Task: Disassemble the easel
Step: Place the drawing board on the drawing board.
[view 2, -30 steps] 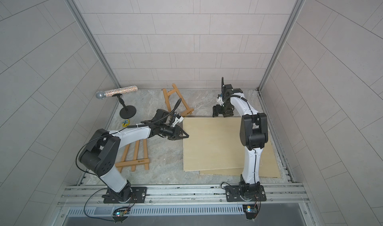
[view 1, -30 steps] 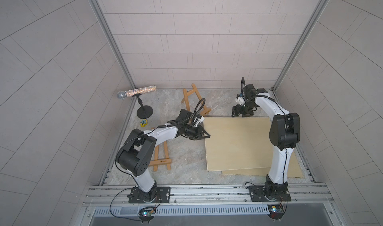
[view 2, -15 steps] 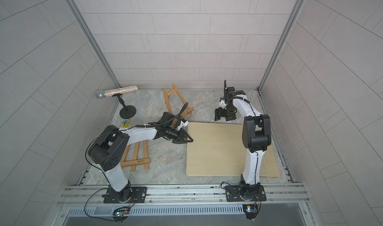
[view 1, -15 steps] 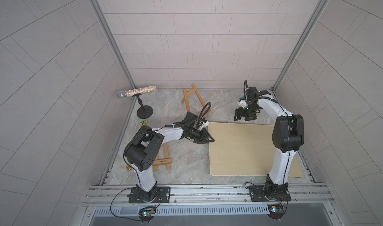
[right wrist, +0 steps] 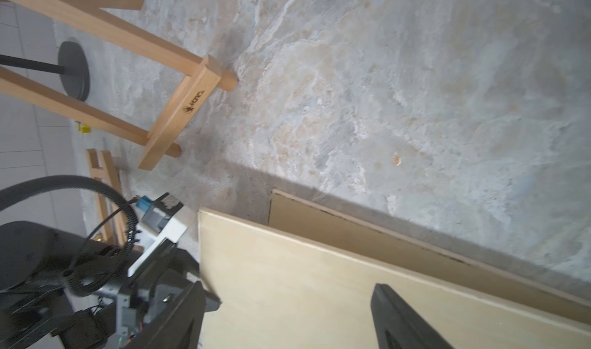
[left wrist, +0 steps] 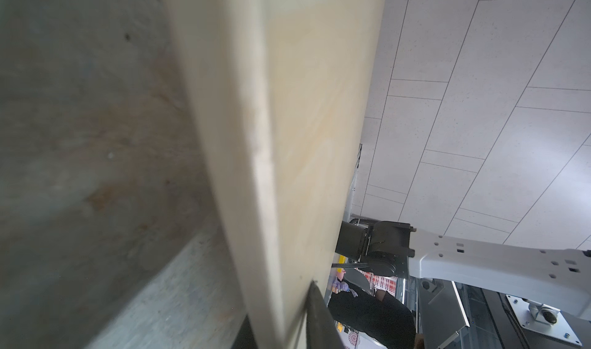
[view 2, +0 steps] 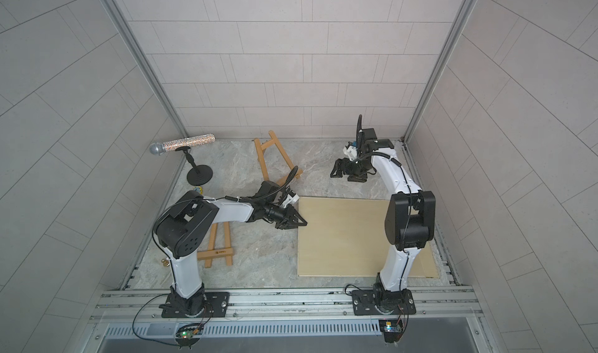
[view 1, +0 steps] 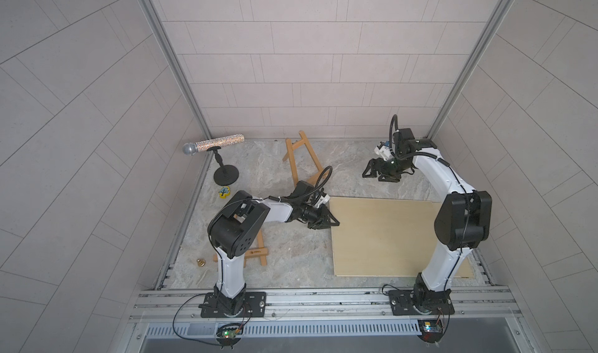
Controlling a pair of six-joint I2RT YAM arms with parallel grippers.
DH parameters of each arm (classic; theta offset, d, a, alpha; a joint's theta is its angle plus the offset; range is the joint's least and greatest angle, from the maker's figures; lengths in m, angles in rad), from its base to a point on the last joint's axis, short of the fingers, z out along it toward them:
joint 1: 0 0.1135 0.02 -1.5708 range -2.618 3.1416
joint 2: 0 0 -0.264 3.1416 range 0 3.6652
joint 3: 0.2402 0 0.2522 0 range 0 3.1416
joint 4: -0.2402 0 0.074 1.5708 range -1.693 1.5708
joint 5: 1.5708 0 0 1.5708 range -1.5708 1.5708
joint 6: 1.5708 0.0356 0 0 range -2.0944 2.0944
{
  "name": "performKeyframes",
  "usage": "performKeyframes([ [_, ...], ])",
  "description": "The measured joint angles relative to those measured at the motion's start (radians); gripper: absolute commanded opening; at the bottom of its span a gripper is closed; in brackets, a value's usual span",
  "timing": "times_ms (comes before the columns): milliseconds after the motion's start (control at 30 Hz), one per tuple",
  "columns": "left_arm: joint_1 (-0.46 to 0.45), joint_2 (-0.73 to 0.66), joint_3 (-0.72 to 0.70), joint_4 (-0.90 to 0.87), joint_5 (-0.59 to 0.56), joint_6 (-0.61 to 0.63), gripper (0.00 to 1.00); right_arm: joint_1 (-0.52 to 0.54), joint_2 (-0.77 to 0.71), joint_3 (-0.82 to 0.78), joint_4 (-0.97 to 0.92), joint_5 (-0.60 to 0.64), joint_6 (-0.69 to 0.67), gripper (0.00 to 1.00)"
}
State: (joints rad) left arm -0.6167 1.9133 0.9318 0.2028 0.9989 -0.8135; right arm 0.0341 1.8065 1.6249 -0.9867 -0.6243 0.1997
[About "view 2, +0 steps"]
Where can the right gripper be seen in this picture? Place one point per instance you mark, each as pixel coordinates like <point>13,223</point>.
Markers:
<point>350,169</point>

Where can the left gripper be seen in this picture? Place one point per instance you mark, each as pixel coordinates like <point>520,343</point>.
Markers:
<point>287,223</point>

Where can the wooden easel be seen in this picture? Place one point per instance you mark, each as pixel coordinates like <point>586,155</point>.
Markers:
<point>274,157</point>
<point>219,246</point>

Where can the plywood board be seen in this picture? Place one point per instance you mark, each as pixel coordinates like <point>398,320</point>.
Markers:
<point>343,237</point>

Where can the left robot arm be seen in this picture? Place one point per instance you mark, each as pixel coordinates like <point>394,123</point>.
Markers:
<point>179,231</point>

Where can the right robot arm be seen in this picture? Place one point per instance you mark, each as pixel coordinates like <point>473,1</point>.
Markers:
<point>409,221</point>

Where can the black microphone stand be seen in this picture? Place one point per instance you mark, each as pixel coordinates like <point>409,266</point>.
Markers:
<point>198,175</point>

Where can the right circuit board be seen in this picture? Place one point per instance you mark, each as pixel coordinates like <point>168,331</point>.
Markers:
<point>392,330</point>

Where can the circuit board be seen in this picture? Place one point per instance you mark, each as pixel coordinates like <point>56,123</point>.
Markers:
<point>188,335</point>
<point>392,330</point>

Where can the glitter microphone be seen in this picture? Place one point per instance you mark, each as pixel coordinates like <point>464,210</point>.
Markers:
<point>194,141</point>

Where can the left circuit board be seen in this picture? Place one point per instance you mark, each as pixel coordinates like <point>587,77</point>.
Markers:
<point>188,335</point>

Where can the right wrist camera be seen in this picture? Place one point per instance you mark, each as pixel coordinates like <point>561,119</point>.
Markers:
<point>351,151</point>

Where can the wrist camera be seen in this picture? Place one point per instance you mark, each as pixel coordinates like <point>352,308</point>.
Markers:
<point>351,151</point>
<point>289,198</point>

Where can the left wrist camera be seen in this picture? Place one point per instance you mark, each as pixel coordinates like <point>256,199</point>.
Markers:
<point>289,198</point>

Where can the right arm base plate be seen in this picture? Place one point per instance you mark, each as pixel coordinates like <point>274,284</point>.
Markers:
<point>383,303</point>

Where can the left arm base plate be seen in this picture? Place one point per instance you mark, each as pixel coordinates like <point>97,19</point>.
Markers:
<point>202,304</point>

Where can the aluminium mounting rail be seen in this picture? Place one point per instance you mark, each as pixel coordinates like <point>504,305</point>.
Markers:
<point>449,316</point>

